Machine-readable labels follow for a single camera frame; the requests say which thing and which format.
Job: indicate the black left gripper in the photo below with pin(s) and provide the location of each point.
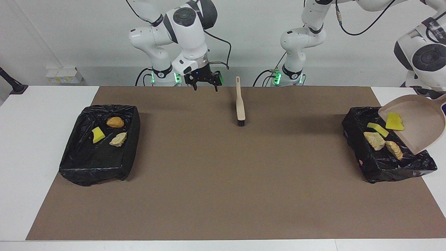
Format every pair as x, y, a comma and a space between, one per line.
428, 92

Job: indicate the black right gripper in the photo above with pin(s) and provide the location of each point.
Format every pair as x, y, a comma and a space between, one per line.
200, 74

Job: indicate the beige plastic dustpan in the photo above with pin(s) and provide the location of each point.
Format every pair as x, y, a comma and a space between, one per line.
425, 122

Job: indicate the beige hand brush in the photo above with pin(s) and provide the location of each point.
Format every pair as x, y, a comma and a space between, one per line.
240, 104

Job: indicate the yellow sponge piece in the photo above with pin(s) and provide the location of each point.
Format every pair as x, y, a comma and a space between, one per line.
378, 129
98, 134
394, 122

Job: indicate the striped croissant piece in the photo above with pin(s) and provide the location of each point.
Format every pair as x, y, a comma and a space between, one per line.
118, 139
394, 149

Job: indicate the pale flaky pastry piece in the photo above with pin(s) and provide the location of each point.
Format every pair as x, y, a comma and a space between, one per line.
375, 140

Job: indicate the brown bread roll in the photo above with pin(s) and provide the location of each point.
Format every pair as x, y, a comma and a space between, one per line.
115, 122

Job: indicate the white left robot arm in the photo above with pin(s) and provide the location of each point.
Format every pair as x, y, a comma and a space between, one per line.
299, 42

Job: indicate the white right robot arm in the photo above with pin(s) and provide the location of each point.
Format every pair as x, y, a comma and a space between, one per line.
184, 31

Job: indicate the black bag-lined trash bin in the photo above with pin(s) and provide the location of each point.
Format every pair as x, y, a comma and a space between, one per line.
87, 164
386, 167

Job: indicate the brown paper table mat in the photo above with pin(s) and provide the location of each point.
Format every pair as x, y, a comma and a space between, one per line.
223, 209

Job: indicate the white power strip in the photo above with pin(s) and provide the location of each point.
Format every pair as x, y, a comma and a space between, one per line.
64, 75

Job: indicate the black stand base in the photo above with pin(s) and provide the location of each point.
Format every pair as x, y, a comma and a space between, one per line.
12, 83

